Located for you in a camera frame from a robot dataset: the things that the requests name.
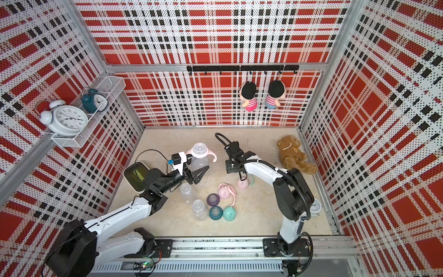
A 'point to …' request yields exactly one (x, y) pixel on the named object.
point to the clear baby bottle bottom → (200, 210)
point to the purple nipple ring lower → (213, 199)
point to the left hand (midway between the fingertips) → (206, 158)
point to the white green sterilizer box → (134, 173)
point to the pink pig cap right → (243, 184)
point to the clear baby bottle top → (199, 163)
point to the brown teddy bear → (292, 156)
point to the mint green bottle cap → (229, 213)
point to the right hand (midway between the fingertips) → (236, 165)
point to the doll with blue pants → (277, 90)
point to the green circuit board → (146, 265)
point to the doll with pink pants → (248, 94)
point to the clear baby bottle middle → (188, 194)
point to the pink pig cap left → (224, 191)
